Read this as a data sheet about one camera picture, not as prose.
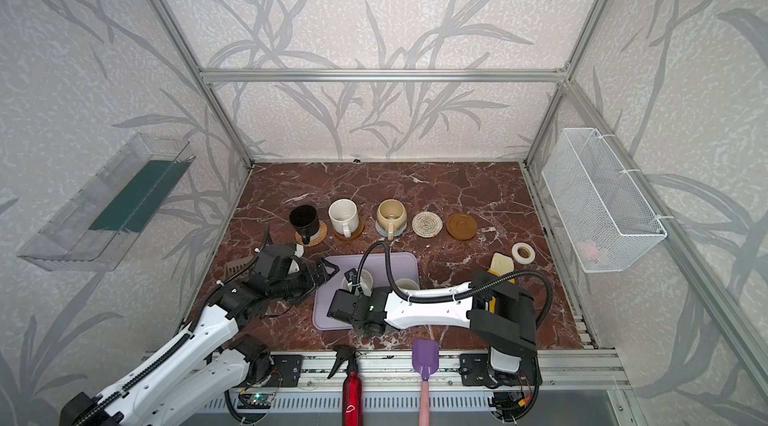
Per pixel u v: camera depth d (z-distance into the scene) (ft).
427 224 3.34
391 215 3.31
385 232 3.17
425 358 2.43
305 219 3.09
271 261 1.97
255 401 2.34
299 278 2.28
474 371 2.43
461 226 3.34
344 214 3.26
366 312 1.92
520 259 3.05
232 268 2.99
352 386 2.27
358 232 3.24
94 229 2.07
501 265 2.93
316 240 3.18
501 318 1.41
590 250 2.37
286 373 2.40
